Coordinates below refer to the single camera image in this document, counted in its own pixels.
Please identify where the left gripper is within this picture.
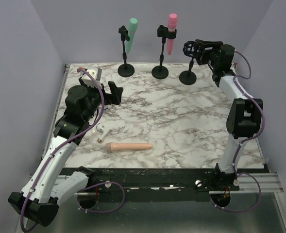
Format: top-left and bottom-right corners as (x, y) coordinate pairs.
(80, 77), (123, 121)

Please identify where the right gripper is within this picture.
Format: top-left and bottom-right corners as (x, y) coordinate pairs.
(192, 40), (222, 69)

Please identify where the black shock-mount microphone stand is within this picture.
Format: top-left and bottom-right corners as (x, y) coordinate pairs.
(179, 41), (200, 85)

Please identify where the pink microphone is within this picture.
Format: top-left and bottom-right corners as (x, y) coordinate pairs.
(167, 13), (178, 55)

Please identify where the beige microphone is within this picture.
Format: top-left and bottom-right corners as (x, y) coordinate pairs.
(105, 142), (153, 152)

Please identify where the black clip microphone stand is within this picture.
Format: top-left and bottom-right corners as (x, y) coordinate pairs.
(151, 25), (177, 80)

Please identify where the green microphone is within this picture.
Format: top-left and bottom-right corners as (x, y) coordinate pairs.
(125, 18), (138, 53)

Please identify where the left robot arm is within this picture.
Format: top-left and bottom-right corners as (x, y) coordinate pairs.
(8, 81), (123, 233)

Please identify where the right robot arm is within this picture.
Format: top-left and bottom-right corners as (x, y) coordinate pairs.
(195, 39), (265, 190)

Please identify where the black stand with green microphone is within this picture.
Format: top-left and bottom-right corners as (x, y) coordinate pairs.
(118, 25), (135, 77)

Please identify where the clear screw box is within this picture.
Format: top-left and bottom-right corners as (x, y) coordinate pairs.
(104, 105), (114, 112)

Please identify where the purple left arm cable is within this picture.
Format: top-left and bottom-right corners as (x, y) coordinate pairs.
(20, 67), (106, 233)

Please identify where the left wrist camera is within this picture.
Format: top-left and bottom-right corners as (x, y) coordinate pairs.
(77, 67), (102, 88)

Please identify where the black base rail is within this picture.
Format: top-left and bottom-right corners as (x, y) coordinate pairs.
(28, 167), (286, 202)

